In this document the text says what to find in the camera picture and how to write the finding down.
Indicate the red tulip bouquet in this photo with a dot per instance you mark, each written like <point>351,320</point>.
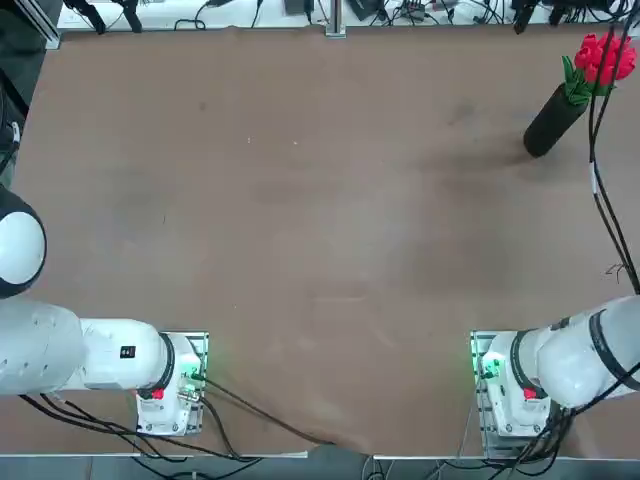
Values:
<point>590,54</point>

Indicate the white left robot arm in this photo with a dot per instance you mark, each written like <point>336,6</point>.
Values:
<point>50,350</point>

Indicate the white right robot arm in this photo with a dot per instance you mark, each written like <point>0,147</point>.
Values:
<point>570,360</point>

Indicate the black ribbed vase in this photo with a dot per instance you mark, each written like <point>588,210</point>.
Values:
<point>547,125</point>

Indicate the large finned black adapter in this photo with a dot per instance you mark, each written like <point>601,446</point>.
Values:
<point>365,7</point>

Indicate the long black power adapter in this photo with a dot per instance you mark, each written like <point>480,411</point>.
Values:
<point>297,6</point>

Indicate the aluminium corner rail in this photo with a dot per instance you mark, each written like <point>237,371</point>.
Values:
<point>40,27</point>

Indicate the aluminium profile post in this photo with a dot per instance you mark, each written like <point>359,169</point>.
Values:
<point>336,20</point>

